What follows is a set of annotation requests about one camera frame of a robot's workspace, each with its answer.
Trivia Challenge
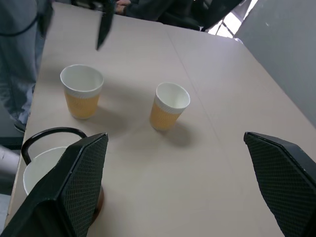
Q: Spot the person in grey trousers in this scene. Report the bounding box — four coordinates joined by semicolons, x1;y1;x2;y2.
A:
0;33;44;134

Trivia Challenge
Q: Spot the black office chair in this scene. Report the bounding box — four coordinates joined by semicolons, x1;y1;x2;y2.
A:
192;0;246;32

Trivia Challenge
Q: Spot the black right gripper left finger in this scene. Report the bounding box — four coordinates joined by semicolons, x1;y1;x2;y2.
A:
0;132;109;237

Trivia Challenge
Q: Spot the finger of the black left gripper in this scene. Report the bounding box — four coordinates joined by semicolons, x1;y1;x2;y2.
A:
37;0;55;38
95;0;116;51

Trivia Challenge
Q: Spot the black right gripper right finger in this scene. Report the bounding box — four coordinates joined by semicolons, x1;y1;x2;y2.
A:
243;131;316;237

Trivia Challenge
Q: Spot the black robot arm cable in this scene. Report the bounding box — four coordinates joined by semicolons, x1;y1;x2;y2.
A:
0;9;41;37

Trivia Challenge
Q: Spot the yellow white paper cup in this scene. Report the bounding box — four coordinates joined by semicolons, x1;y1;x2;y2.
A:
23;147;69;197
59;64;104;120
149;82;191;132

